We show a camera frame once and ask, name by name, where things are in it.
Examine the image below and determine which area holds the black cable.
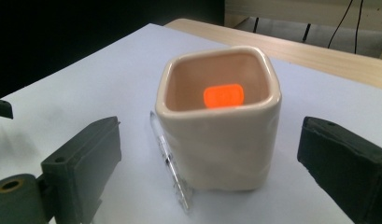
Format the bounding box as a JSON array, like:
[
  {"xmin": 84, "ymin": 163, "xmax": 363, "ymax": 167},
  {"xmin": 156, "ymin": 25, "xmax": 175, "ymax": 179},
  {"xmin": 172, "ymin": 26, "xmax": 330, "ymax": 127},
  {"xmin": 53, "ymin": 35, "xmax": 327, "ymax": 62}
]
[
  {"xmin": 328, "ymin": 0, "xmax": 355, "ymax": 49},
  {"xmin": 354, "ymin": 0, "xmax": 364, "ymax": 54}
]

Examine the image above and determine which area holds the cream ceramic pen holder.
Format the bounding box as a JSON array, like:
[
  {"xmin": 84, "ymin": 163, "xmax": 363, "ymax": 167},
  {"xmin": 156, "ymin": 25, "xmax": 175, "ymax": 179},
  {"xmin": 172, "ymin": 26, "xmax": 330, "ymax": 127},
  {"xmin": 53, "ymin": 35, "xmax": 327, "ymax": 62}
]
[{"xmin": 154, "ymin": 46, "xmax": 283, "ymax": 191}]

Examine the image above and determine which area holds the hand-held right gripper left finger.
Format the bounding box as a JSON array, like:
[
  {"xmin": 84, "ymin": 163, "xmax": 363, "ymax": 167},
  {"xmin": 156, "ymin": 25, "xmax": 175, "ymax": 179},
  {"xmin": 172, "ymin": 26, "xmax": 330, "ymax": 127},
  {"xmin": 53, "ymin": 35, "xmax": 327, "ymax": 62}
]
[{"xmin": 41, "ymin": 116, "xmax": 122, "ymax": 224}]

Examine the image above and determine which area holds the orange highlighter pen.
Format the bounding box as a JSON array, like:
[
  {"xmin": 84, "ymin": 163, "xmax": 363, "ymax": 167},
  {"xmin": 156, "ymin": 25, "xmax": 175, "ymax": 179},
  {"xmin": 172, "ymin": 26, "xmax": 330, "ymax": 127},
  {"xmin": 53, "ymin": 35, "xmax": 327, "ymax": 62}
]
[{"xmin": 203, "ymin": 83, "xmax": 245, "ymax": 109}]

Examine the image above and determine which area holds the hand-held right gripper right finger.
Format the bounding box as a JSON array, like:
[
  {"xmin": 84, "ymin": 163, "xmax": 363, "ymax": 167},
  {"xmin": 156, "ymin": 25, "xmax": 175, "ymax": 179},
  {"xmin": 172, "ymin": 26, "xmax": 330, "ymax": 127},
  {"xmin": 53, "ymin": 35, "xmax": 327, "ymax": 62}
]
[{"xmin": 296, "ymin": 116, "xmax": 382, "ymax": 224}]

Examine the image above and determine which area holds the clear ballpoint pen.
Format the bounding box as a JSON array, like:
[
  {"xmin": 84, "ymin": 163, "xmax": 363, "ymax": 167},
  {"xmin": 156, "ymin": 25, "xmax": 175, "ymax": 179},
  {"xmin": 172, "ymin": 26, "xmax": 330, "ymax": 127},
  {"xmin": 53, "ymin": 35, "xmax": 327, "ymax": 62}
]
[{"xmin": 149, "ymin": 110, "xmax": 194, "ymax": 216}]

